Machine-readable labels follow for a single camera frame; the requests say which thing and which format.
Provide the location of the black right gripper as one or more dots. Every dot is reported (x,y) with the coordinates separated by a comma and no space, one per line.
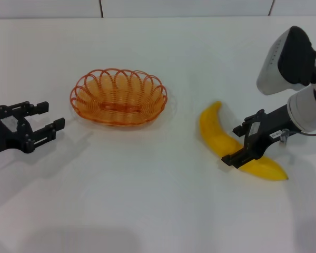
(274,124)

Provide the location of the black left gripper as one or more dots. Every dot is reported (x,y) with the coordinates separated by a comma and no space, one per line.
(5,134)

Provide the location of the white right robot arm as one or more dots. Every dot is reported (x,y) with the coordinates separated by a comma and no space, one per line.
(305,110)

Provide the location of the yellow banana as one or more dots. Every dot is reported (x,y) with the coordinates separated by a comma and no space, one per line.
(213,131)

